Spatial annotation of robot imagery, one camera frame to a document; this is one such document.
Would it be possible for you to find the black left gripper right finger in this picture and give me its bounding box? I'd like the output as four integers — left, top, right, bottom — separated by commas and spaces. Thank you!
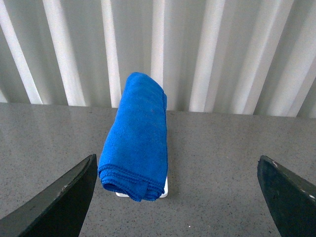
257, 156, 316, 237

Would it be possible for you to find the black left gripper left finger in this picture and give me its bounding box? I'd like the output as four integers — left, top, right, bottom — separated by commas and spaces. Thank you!
0, 154, 97, 237

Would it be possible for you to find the white pleated curtain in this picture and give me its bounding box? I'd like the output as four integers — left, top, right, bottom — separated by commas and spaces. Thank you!
0, 0, 316, 118

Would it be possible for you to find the white towel rack stand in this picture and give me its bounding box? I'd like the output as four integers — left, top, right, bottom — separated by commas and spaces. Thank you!
116, 177, 168, 198

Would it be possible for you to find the blue microfiber cloth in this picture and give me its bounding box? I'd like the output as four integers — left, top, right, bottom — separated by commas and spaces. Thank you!
98, 72, 168, 201

